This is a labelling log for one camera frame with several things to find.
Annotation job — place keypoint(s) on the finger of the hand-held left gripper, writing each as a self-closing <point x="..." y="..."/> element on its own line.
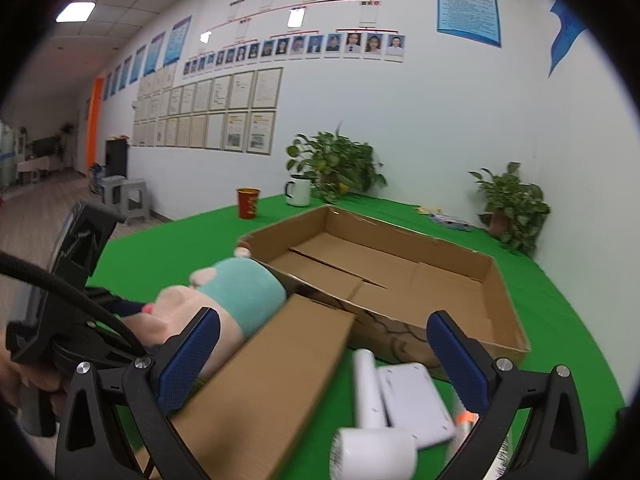
<point x="117" y="305"/>

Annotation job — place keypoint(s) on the red paper cup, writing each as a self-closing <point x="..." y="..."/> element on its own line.
<point x="248" y="203"/>

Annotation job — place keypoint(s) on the blue wall poster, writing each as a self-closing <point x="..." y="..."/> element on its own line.
<point x="469" y="9"/>

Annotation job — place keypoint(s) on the ceiling light panel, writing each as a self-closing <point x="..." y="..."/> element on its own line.
<point x="75" y="12"/>

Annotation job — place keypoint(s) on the person's left hand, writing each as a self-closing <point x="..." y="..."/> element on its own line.
<point x="35" y="385"/>

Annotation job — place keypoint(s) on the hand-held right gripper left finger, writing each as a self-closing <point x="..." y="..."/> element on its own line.
<point x="192" y="360"/>

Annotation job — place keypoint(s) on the pink and teal plush toy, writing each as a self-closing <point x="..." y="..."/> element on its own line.
<point x="240" y="290"/>

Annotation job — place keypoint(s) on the white hair dryer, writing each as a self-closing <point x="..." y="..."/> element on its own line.
<point x="370" y="450"/>

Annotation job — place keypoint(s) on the white enamel mug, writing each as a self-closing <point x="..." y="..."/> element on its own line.
<point x="299" y="191"/>

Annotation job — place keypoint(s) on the green tablecloth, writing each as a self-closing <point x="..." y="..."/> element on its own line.
<point x="165" y="245"/>

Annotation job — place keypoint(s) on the row of portrait photos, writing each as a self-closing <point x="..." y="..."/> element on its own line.
<point x="300" y="46"/>

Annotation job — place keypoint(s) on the grey plastic stool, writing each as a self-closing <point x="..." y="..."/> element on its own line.
<point x="112" y="189"/>
<point x="135" y="200"/>

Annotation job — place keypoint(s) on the small potted green plant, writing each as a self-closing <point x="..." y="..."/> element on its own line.
<point x="515" y="205"/>

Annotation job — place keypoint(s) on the blue wall flag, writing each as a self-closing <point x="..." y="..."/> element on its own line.
<point x="565" y="35"/>

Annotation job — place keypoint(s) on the group of framed certificates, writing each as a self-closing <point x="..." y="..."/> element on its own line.
<point x="215" y="110"/>

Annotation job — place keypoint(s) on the orange pillar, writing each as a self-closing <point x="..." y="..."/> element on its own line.
<point x="95" y="120"/>

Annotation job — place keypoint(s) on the large potted green plant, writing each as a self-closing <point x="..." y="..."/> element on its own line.
<point x="335" y="160"/>

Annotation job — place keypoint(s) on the small yellow item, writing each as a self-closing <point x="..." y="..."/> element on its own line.
<point x="429" y="209"/>

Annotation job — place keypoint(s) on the row of blue notice boards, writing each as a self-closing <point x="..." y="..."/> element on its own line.
<point x="150" y="57"/>

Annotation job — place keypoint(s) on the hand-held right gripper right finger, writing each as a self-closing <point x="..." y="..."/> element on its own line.
<point x="455" y="360"/>

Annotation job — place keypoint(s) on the cardboard divider insert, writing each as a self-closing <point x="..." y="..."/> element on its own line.
<point x="280" y="385"/>

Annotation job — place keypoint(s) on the black cabinet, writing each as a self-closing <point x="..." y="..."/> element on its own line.
<point x="116" y="157"/>

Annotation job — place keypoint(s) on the wall organisation chart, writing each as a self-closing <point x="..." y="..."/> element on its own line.
<point x="300" y="5"/>

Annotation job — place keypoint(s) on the white plastic device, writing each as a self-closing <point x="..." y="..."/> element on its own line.
<point x="415" y="405"/>

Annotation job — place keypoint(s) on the blue water bottles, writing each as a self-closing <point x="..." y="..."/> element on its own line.
<point x="97" y="177"/>

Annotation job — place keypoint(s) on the blue flat packet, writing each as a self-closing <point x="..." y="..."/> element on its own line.
<point x="450" y="221"/>

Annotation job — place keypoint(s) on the large cardboard box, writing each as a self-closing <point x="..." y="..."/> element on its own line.
<point x="400" y="285"/>

